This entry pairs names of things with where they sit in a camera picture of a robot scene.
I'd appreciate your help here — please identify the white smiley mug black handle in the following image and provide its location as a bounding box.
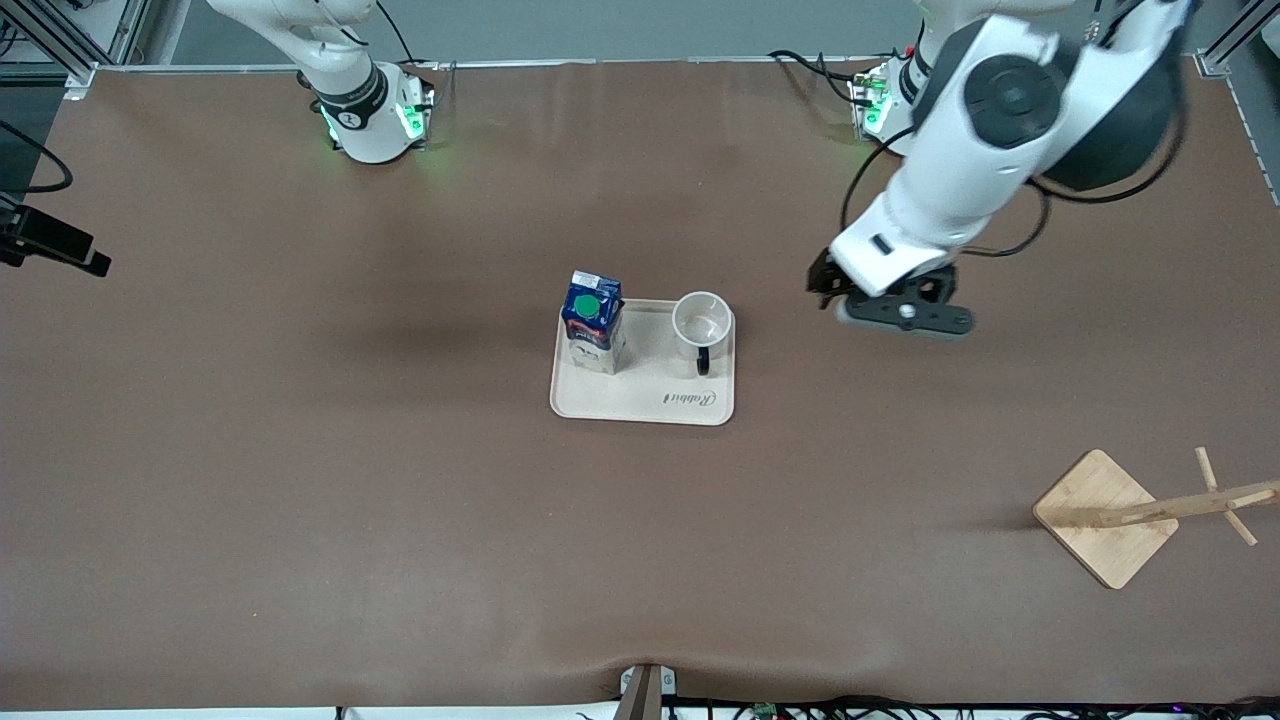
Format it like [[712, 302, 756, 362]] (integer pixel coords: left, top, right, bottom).
[[672, 291, 738, 378]]

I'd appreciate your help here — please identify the blue white milk carton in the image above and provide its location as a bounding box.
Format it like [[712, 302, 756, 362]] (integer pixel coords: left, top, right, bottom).
[[560, 270, 628, 376]]

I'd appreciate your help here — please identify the wooden cup rack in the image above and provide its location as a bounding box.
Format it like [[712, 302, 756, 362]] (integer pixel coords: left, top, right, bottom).
[[1033, 446, 1280, 591]]

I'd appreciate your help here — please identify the beige plastic tray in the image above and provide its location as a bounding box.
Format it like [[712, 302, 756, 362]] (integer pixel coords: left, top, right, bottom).
[[549, 298, 737, 427]]

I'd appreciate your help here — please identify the brown table cover sheet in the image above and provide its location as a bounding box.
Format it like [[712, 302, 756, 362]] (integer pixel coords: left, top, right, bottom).
[[0, 55, 1280, 713]]

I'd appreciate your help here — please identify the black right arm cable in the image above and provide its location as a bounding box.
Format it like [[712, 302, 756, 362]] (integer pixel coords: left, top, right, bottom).
[[0, 120, 74, 194]]

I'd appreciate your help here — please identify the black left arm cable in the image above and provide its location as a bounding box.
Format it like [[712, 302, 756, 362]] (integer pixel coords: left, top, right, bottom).
[[840, 95, 1193, 263]]

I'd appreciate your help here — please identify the aluminium frame profile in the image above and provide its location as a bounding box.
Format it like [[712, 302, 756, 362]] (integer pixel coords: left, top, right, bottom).
[[1196, 0, 1280, 79], [0, 0, 151, 99]]

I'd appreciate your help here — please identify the black cable at arm base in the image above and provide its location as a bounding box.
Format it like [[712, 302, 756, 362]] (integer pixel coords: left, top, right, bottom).
[[768, 48, 881, 106], [374, 0, 441, 71]]

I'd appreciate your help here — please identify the metal bracket with wooden post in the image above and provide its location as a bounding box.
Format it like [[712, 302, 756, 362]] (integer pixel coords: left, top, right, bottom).
[[618, 663, 677, 720]]

